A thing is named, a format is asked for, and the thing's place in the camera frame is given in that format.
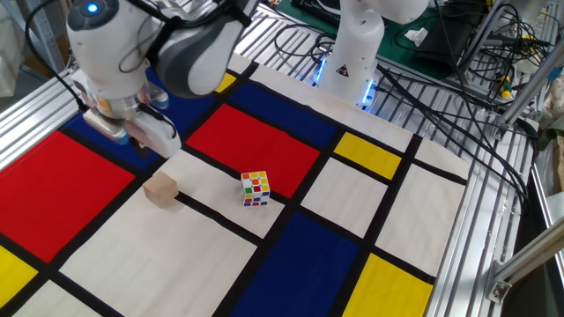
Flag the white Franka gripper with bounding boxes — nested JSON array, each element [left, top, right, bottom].
[[70, 70, 182, 159]]

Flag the small wooden block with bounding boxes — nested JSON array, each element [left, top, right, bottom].
[[142, 170, 180, 210]]

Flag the colour block patterned cloth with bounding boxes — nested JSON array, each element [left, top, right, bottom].
[[0, 52, 471, 317]]

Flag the white Rubik's cube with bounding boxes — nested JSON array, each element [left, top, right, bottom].
[[240, 170, 271, 208]]

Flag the white plastic bag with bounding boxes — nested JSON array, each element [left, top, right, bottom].
[[0, 4, 26, 99]]

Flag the green mat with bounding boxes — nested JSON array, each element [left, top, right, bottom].
[[275, 0, 486, 81]]

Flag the crumpled white paper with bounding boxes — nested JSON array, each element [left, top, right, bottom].
[[404, 26, 429, 48]]

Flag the black bag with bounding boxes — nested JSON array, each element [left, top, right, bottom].
[[413, 12, 477, 74]]

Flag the grey aluminium strut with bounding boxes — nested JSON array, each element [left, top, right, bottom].
[[457, 0, 512, 76]]

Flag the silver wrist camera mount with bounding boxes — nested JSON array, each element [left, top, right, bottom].
[[82, 107, 132, 146]]

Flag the long aluminium frame rail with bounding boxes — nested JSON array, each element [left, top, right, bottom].
[[0, 65, 89, 172]]

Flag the perforated grey shelf post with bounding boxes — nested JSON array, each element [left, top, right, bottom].
[[24, 0, 66, 74]]

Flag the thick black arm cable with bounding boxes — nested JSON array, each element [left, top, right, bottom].
[[24, 0, 89, 114]]

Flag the tangled black cables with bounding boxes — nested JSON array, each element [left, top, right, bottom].
[[478, 2, 554, 78]]

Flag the long black table cable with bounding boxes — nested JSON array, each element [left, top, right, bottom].
[[374, 63, 532, 212]]

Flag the aluminium frame post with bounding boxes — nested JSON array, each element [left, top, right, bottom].
[[493, 46, 564, 141]]

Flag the aluminium beam with bracket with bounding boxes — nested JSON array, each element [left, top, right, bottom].
[[484, 226, 564, 305]]

